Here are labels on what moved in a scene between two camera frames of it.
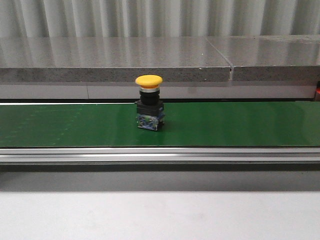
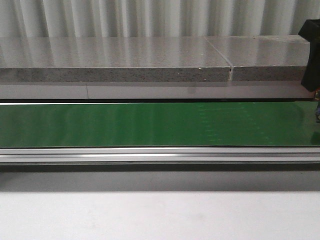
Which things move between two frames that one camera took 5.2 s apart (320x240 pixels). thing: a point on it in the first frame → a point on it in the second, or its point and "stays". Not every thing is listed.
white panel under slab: [167, 91] stays
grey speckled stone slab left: [98, 59] stays
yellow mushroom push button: [150, 114] → [316, 97]
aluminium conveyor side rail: [158, 154] stays
